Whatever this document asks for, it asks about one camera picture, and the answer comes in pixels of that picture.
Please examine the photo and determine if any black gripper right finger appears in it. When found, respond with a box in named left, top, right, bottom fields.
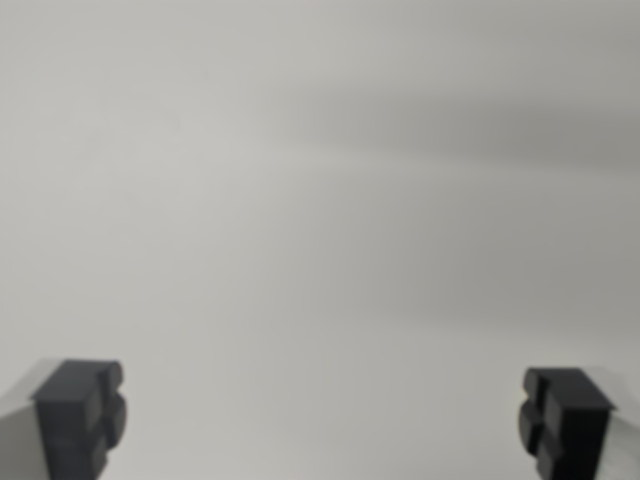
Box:
left=517, top=366, right=640, bottom=480

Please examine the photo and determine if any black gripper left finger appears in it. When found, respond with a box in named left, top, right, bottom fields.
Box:
left=0, top=357, right=128, bottom=480

